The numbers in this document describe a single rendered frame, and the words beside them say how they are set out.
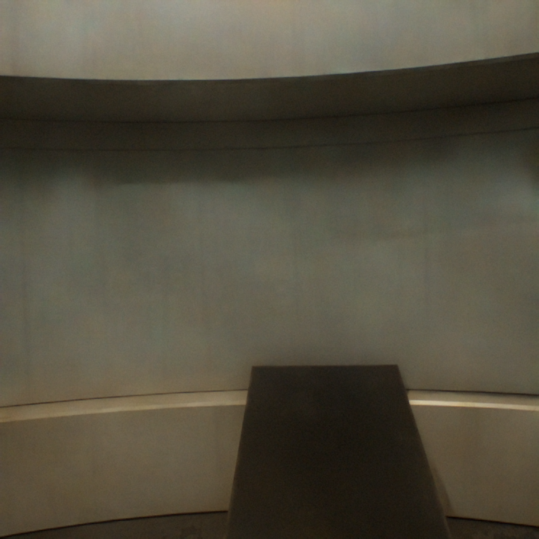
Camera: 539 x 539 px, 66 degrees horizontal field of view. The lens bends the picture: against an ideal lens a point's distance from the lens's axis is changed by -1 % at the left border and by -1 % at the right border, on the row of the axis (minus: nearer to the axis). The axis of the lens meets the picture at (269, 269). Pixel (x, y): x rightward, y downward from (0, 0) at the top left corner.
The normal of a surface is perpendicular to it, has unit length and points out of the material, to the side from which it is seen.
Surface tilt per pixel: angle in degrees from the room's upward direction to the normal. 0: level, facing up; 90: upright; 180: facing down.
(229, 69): 90
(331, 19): 90
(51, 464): 90
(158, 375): 90
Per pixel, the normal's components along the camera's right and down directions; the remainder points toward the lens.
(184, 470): 0.08, 0.02
